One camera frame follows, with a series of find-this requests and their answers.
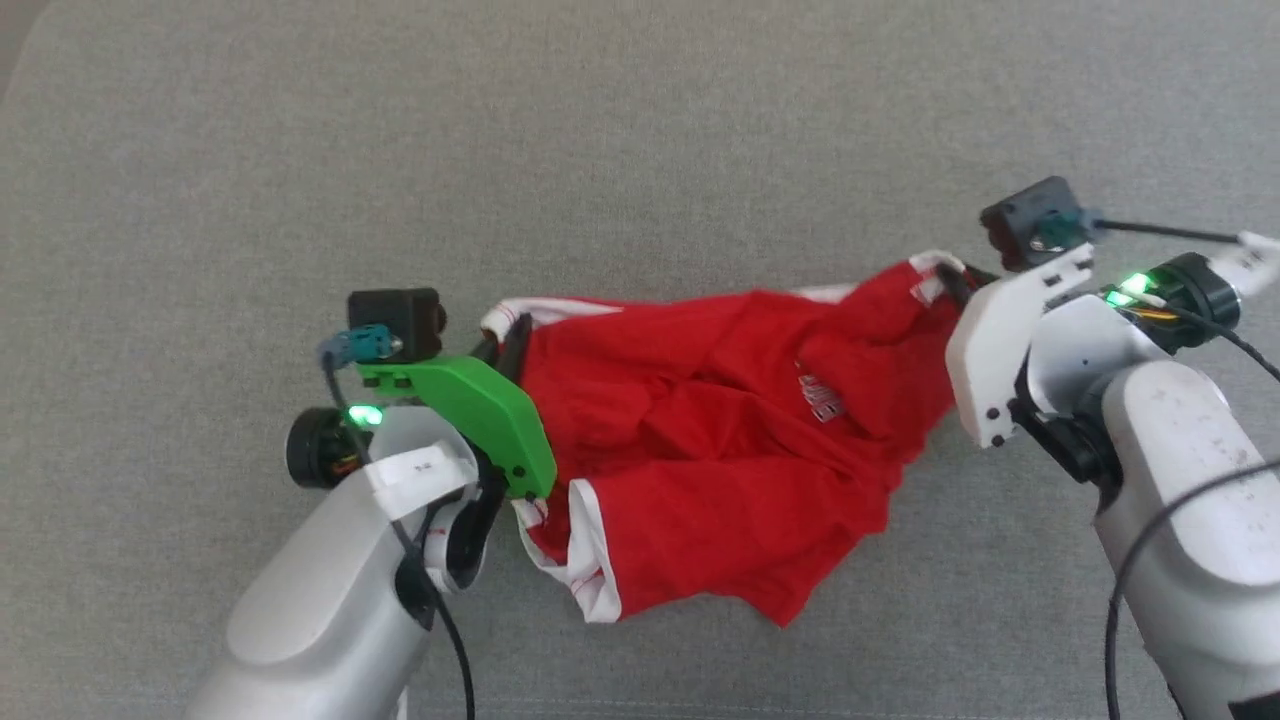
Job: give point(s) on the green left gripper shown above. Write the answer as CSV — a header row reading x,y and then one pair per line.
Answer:
x,y
480,410

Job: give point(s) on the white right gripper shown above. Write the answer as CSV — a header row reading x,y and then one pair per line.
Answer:
x,y
990,350

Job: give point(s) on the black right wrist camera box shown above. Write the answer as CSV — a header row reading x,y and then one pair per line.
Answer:
x,y
1025,225

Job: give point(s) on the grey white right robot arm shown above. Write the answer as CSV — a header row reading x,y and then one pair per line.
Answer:
x,y
1190,480

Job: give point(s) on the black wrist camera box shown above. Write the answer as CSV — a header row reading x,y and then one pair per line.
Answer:
x,y
1025,225
400,320

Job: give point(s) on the red shorts with white stripe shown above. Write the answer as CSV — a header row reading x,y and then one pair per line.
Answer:
x,y
720,440

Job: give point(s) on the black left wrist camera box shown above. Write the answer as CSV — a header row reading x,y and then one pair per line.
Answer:
x,y
400,320

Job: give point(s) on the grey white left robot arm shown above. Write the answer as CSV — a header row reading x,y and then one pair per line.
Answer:
x,y
320,610

